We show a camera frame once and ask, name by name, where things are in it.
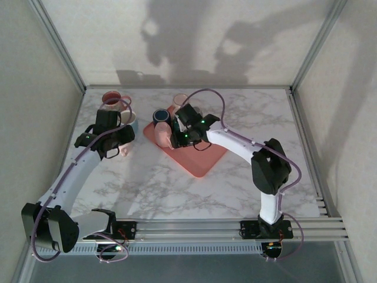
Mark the light blue mug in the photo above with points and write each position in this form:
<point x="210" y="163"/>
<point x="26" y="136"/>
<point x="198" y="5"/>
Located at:
<point x="128" y="117"/>

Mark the pink ghost print mug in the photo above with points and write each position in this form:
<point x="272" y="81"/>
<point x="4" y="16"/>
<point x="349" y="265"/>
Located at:
<point x="111" y="98"/>

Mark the navy blue mug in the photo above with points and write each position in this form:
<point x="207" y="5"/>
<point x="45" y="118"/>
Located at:
<point x="161" y="115"/>

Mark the pale pink mug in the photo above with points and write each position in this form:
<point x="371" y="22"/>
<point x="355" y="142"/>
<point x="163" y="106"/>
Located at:
<point x="124" y="149"/>

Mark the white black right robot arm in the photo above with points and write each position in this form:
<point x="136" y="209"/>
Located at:
<point x="232" y="141"/>

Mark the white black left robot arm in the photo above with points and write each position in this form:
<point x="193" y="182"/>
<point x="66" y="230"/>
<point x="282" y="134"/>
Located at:
<point x="81" y="174"/>

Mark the grey mug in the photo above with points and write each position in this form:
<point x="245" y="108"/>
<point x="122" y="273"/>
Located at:
<point x="200" y="110"/>

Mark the beige pink mug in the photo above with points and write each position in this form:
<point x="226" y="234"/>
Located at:
<point x="179" y="100"/>

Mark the salmon pink plastic tray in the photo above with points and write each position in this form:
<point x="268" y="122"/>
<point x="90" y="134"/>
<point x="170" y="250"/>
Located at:
<point x="200" y="162"/>

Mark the aluminium frame post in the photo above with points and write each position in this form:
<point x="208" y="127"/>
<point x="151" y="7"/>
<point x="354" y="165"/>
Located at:
<point x="318" y="44"/>
<point x="25" y="266"/>
<point x="59" y="44"/>
<point x="349" y="265"/>

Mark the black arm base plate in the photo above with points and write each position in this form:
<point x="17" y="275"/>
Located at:
<point x="248" y="230"/>
<point x="131" y="228"/>

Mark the aluminium front rail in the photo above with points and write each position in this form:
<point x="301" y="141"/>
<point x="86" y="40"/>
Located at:
<point x="188" y="230"/>

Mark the aluminium side rail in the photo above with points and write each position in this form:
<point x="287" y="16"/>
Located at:
<point x="307" y="147"/>

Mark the aluminium lower frame post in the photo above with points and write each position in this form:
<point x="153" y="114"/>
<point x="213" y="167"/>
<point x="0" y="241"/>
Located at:
<point x="25" y="266"/>
<point x="349" y="265"/>

